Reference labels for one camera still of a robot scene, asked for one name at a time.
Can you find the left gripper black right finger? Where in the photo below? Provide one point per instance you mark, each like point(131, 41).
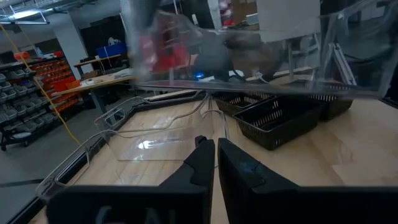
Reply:
point(255, 199)

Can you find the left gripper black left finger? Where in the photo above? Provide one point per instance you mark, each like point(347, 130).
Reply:
point(186, 202)

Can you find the clear plastic bin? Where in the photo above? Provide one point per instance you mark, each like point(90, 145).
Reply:
point(105, 116)
point(149, 146)

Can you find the black slotted plastic basket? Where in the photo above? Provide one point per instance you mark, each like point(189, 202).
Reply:
point(335, 109)
point(227, 107)
point(273, 137)

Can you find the smoke grey translucent bin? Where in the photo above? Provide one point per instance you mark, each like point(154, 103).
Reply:
point(217, 62)

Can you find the workbench with grey legs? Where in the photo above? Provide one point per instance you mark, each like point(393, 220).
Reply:
point(93, 84)

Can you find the blue storage tote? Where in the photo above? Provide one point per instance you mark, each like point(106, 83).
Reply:
point(112, 50)

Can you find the parts rack with small bins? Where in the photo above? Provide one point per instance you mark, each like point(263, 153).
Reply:
point(18, 109)

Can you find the ceiling light panel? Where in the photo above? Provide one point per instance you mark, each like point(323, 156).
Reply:
point(25, 14)

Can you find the wooden bench with dark frame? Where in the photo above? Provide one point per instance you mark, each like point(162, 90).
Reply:
point(93, 61)

